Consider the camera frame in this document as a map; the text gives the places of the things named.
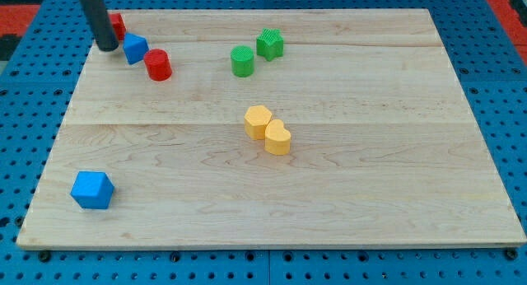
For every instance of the red cylinder block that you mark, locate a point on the red cylinder block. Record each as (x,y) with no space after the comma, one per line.
(157,64)

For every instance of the blue triangle block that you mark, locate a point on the blue triangle block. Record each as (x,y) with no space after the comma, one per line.
(135,47)

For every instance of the green star block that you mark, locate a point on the green star block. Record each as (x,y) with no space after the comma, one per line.
(270,44)

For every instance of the yellow heart block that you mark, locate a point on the yellow heart block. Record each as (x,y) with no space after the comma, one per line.
(277,138)

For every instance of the yellow hexagon block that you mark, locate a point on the yellow hexagon block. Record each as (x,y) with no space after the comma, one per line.
(256,120)

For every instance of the red block behind rod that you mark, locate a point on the red block behind rod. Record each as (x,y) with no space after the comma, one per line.
(118,25)

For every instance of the blue cube block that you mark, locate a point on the blue cube block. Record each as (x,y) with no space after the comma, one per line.
(92,189)

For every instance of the green cylinder block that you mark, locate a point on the green cylinder block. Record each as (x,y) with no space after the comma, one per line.
(242,61)

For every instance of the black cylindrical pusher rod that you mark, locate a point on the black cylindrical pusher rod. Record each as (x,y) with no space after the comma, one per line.
(99,21)

